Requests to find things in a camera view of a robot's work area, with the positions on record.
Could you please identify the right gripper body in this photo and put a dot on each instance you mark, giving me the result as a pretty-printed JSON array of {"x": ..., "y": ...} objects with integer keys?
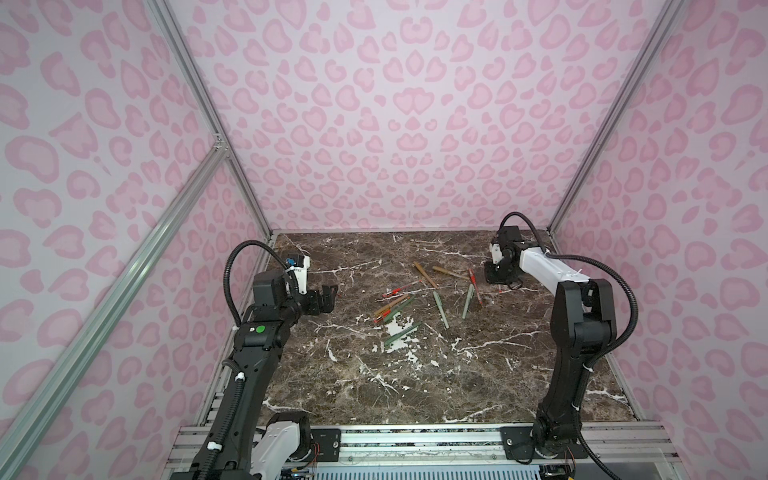
[{"x": 501, "y": 274}]

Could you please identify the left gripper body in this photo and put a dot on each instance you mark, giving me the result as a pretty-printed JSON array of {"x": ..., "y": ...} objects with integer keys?
[{"x": 309, "y": 303}]

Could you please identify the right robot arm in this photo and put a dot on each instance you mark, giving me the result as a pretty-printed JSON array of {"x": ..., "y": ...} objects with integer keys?
[{"x": 583, "y": 323}]

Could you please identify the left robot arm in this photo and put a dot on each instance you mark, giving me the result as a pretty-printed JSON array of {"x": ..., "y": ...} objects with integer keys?
[{"x": 235, "y": 447}]

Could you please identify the green pen right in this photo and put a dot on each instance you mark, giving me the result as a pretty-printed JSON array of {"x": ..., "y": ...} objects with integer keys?
[{"x": 470, "y": 295}]

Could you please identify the brown pen short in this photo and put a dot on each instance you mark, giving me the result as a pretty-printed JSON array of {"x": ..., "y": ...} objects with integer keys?
[{"x": 451, "y": 273}]

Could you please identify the brown pen in cluster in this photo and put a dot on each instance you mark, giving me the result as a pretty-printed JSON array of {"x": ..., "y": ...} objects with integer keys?
[{"x": 384, "y": 310}]

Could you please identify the green pen in cluster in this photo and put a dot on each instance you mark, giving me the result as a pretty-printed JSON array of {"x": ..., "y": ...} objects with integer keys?
[{"x": 397, "y": 309}]

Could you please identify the green pen centre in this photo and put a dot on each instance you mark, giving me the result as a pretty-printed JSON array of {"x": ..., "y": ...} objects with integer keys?
[{"x": 440, "y": 307}]

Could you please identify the green pen front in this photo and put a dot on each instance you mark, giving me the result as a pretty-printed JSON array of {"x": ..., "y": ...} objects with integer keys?
[{"x": 394, "y": 338}]

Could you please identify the brown pen long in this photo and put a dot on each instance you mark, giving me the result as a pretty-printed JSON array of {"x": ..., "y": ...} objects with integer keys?
[{"x": 422, "y": 271}]

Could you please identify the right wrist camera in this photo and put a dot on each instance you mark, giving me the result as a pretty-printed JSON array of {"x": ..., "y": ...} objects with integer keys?
[{"x": 496, "y": 253}]

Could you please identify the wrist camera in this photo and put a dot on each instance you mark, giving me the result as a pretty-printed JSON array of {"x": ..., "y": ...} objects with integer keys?
[
  {"x": 496, "y": 253},
  {"x": 299, "y": 265}
]

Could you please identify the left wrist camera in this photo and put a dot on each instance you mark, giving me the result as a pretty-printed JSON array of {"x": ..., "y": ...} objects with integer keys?
[{"x": 299, "y": 265}]

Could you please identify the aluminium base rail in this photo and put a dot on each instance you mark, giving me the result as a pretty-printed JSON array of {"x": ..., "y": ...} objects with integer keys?
[{"x": 632, "y": 450}]

